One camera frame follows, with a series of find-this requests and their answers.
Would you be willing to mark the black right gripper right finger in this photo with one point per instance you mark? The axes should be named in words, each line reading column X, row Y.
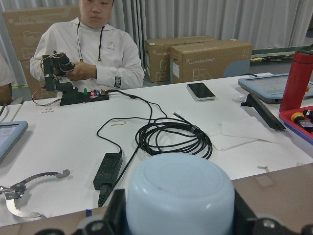
column 245, row 222

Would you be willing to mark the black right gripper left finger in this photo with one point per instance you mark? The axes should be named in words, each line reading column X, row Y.
column 113, row 222

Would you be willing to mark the light blue plastic cup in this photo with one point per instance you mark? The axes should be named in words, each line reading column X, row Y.
column 180, row 194

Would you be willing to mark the black power adapter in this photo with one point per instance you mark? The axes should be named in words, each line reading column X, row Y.
column 108, row 171

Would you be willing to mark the long reach grabber tool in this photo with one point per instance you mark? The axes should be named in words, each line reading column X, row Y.
column 17, row 191

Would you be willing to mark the blue teach pendant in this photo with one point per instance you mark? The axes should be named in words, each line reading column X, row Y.
column 268, row 88

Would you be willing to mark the black smartphone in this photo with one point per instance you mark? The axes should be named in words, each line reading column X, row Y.
column 200, row 92

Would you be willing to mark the red thermos bottle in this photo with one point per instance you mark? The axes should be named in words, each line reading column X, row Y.
column 298, row 79

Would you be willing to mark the seated person white hoodie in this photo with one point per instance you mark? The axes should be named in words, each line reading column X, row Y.
column 104, row 57

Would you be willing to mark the cardboard box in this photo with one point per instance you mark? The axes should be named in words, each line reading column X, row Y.
column 209, row 60

